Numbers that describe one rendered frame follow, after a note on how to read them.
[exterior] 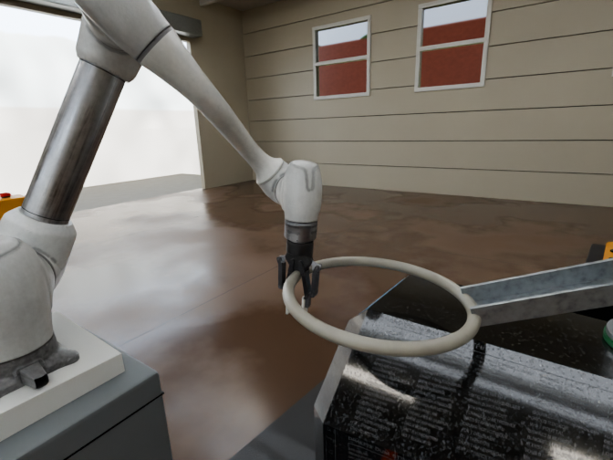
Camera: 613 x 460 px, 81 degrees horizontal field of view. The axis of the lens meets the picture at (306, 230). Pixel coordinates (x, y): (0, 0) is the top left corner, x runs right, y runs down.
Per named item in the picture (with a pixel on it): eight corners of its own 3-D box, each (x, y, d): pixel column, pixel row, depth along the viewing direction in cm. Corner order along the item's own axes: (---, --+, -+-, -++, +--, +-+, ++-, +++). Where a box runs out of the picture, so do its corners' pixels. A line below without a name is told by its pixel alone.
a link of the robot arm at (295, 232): (308, 225, 92) (307, 247, 94) (323, 217, 100) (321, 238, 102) (277, 219, 96) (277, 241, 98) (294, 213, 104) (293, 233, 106)
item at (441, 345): (457, 275, 112) (459, 266, 112) (509, 380, 66) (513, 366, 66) (304, 256, 121) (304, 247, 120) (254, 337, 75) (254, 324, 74)
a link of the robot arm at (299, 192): (327, 222, 95) (308, 210, 107) (331, 162, 91) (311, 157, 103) (288, 224, 91) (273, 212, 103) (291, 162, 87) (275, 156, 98)
